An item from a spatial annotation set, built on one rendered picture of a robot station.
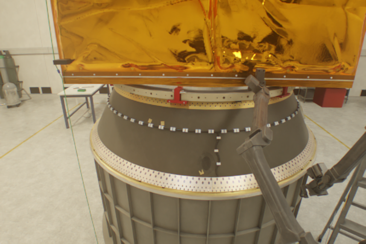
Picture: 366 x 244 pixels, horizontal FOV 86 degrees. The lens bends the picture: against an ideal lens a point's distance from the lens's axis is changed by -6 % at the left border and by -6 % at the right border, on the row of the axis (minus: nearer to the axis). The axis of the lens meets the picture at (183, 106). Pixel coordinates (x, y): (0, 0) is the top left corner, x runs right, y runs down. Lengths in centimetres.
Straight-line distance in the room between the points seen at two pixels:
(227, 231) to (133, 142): 89
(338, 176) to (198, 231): 93
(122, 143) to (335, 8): 159
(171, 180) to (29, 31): 777
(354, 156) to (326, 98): 66
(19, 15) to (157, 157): 786
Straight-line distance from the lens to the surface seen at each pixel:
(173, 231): 164
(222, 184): 135
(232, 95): 131
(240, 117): 139
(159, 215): 159
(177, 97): 129
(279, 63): 139
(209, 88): 132
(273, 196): 74
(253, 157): 76
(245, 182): 140
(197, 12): 130
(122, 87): 161
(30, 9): 850
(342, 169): 117
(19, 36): 881
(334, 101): 172
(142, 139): 144
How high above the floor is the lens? 207
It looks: 20 degrees down
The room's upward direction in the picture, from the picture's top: straight up
